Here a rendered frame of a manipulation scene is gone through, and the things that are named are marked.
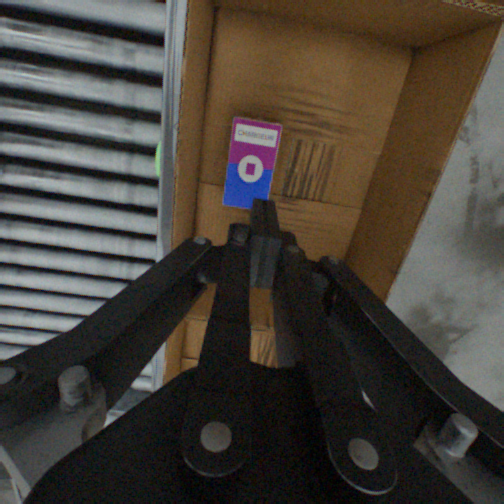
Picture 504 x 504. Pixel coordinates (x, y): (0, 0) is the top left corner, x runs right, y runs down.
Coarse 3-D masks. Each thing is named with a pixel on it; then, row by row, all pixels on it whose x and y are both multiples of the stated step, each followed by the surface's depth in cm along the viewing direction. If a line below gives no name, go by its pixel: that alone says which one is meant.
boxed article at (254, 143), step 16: (240, 128) 43; (256, 128) 43; (272, 128) 43; (240, 144) 44; (256, 144) 44; (272, 144) 44; (240, 160) 45; (256, 160) 45; (272, 160) 45; (240, 176) 46; (256, 176) 46; (224, 192) 47; (240, 192) 47; (256, 192) 47
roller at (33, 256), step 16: (0, 256) 71; (16, 256) 71; (32, 256) 71; (48, 256) 71; (64, 256) 72; (80, 256) 72; (96, 256) 73; (80, 272) 74; (96, 272) 73; (112, 272) 73; (128, 272) 73
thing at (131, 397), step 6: (132, 390) 92; (138, 390) 93; (126, 396) 90; (132, 396) 91; (138, 396) 91; (144, 396) 91; (120, 402) 88; (126, 402) 88; (132, 402) 89; (138, 402) 89; (114, 408) 86; (120, 408) 87; (126, 408) 87
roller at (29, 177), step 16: (0, 176) 63; (16, 176) 63; (32, 176) 63; (48, 176) 63; (64, 176) 64; (80, 176) 64; (96, 176) 65; (64, 192) 65; (80, 192) 64; (96, 192) 64; (112, 192) 64; (128, 192) 65; (144, 192) 65
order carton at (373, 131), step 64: (192, 0) 27; (256, 0) 36; (320, 0) 32; (384, 0) 29; (448, 0) 27; (192, 64) 32; (256, 64) 43; (320, 64) 43; (384, 64) 43; (448, 64) 35; (192, 128) 38; (320, 128) 46; (384, 128) 46; (448, 128) 33; (192, 192) 46; (320, 192) 51; (384, 192) 45; (320, 256) 56; (384, 256) 43; (256, 320) 44
